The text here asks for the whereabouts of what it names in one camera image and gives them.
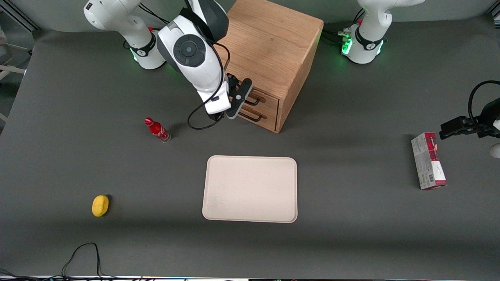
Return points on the red soda bottle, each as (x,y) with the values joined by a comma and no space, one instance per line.
(157,129)

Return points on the oak wooden drawer cabinet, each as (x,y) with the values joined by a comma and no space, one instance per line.
(273,43)

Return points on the aluminium frame profile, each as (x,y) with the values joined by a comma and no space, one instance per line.
(19,15)

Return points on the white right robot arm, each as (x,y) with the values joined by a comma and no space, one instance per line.
(187,50)

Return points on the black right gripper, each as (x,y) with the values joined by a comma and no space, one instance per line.
(214,116)

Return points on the white metal stand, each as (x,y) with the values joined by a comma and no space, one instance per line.
(11,69)

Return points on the grey and red carton box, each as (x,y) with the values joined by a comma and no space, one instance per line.
(427,164)

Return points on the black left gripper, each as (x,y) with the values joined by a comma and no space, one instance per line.
(489,117)

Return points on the wooden drawer front panel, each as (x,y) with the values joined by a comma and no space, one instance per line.
(269,121)

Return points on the yellow lemon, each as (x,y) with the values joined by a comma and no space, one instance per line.
(100,205)

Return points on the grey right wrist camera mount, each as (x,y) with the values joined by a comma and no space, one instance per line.
(239,99)

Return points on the beige rectangular tray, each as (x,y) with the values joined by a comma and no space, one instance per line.
(250,189)

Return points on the wooden drawer with notched rim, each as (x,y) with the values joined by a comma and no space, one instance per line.
(271,103)

